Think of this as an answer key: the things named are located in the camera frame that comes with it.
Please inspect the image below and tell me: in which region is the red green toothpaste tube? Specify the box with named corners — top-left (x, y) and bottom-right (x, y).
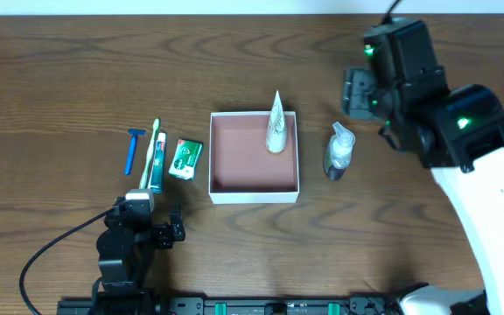
top-left (148, 132), bottom-right (167, 194)

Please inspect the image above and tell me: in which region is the clear pump soap bottle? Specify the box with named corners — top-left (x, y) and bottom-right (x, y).
top-left (323, 122), bottom-right (355, 181)

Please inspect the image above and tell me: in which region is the green white toothbrush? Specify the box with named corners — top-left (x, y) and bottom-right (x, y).
top-left (139, 117), bottom-right (160, 189)

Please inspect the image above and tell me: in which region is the green soap bar packet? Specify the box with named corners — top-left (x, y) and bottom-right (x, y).
top-left (168, 139), bottom-right (203, 180)

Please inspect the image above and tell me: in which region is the white floral lotion tube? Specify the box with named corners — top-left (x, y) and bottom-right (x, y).
top-left (265, 91), bottom-right (287, 154)

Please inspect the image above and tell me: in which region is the white box with pink interior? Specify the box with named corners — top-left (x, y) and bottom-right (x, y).
top-left (208, 111), bottom-right (300, 205)

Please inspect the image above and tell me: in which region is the blue disposable razor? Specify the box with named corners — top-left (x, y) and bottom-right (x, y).
top-left (124, 129), bottom-right (146, 175)

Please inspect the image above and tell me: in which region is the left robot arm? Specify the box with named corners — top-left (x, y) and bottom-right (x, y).
top-left (88, 197), bottom-right (186, 315)

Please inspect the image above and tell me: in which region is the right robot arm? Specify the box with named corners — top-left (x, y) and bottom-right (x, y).
top-left (342, 17), bottom-right (504, 314)

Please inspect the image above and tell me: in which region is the left black cable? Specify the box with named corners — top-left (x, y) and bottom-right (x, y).
top-left (18, 206), bottom-right (117, 315)

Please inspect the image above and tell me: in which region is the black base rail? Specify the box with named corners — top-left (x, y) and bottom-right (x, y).
top-left (56, 296), bottom-right (404, 315)

